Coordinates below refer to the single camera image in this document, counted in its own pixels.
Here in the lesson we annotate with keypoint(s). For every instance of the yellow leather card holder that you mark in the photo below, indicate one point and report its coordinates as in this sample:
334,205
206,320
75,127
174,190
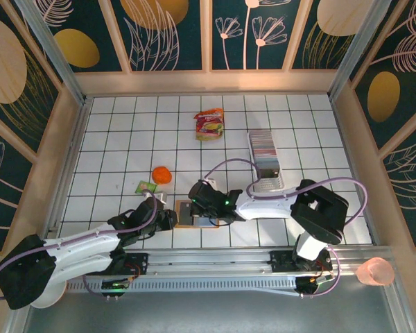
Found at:
202,222

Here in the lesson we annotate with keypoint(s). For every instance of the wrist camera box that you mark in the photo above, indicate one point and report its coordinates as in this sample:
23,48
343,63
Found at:
209,181
162,198

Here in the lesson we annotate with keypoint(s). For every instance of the aluminium frame post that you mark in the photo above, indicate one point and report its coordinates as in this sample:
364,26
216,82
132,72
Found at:
17,322
55,55
400,312
360,48

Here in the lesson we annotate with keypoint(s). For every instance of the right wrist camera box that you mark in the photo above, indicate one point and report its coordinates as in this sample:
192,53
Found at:
209,181

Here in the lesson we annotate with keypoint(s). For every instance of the black control board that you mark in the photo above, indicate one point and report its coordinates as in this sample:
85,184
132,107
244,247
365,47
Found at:
315,282
114,285

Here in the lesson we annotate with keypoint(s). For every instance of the stack of assorted cards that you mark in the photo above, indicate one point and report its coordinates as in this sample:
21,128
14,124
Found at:
263,149

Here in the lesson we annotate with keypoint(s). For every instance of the orange toy fruit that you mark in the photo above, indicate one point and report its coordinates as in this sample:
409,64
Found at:
161,175

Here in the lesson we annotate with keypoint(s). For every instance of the wall panel large cream circle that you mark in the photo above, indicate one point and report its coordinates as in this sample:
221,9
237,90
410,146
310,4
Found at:
7,62

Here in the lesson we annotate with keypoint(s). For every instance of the wall panel cream circle fronds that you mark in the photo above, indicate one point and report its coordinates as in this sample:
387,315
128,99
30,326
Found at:
326,34

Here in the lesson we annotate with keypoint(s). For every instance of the wall panel white flowers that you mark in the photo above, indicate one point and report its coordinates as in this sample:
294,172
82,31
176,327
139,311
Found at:
246,34

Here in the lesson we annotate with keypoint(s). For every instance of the red soup packet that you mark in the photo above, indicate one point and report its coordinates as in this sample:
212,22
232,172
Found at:
209,126

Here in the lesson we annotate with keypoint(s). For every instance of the wall panel white leaf outlines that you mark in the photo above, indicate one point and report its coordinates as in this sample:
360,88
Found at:
412,180

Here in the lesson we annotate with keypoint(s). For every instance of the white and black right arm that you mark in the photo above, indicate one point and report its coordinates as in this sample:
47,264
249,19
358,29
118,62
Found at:
270,206

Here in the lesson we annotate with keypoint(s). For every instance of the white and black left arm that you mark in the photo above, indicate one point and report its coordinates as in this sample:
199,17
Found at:
83,239

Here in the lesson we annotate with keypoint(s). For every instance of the wall panel yellow oval feather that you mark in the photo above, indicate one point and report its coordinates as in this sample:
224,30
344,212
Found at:
395,86

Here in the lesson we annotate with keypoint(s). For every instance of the aluminium mounting rail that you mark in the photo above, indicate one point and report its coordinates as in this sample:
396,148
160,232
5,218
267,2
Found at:
211,260

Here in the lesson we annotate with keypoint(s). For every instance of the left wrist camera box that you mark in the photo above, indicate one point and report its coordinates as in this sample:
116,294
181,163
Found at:
162,198

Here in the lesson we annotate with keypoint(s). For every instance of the wall panel single white flower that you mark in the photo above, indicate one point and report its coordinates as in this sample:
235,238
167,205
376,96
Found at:
0,180

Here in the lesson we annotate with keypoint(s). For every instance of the green snack packet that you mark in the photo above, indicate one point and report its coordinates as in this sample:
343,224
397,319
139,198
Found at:
146,187

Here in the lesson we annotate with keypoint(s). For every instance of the pink plastic cup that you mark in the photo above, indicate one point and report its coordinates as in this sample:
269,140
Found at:
374,272

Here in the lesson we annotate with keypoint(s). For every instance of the wall panel orange circle leaves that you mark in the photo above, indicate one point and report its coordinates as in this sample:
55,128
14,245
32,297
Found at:
152,41

